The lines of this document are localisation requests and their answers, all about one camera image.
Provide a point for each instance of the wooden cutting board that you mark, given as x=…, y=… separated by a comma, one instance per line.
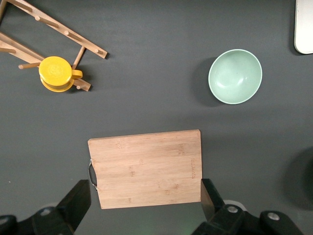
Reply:
x=146, y=169

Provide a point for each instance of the cream tray with bear print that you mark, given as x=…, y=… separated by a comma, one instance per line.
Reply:
x=304, y=24

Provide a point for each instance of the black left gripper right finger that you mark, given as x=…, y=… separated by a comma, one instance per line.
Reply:
x=215, y=213

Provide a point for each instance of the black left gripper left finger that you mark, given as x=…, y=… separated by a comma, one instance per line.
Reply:
x=73, y=205

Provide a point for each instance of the wooden mug rack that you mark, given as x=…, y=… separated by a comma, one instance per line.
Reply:
x=73, y=36

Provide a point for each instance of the yellow mug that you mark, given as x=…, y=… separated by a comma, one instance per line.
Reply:
x=55, y=71

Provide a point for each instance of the green bowl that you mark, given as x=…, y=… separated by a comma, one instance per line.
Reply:
x=234, y=76

